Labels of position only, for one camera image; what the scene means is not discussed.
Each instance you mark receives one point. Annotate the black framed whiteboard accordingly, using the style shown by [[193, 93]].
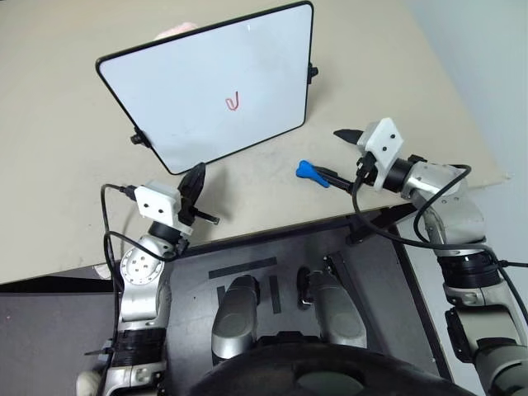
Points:
[[185, 82]]

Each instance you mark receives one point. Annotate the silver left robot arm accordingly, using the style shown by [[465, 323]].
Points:
[[138, 270]]

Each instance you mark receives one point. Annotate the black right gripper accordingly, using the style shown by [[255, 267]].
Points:
[[365, 171]]

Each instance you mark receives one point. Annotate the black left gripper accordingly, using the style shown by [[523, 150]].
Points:
[[190, 213]]

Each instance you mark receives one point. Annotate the silver right robot leg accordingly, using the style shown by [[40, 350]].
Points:
[[338, 317]]

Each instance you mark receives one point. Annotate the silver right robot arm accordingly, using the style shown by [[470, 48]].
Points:
[[453, 206]]

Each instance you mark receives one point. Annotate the long black tape strip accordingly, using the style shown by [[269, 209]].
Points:
[[243, 268]]

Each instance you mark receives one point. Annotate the dark rounded robot torso shape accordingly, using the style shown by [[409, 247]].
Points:
[[321, 371]]

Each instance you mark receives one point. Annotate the white rounded pad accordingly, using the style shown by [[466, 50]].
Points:
[[88, 383]]

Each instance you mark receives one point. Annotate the black table clamp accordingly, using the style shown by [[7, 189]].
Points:
[[359, 236]]

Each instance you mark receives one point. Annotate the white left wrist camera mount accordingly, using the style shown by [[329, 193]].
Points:
[[158, 202]]

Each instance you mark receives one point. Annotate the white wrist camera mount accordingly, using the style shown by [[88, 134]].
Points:
[[158, 202], [381, 142]]

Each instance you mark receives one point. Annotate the silver robot leg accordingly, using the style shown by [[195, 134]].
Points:
[[235, 317], [338, 317]]

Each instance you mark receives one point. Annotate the black whiteboard stand knob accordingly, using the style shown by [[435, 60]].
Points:
[[137, 138], [313, 72]]

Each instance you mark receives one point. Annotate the silver left robot leg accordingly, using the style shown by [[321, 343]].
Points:
[[235, 317]]

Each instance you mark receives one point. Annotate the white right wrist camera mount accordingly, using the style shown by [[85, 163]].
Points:
[[381, 142]]

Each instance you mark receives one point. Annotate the short black tape strip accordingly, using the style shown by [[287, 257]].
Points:
[[275, 295]]

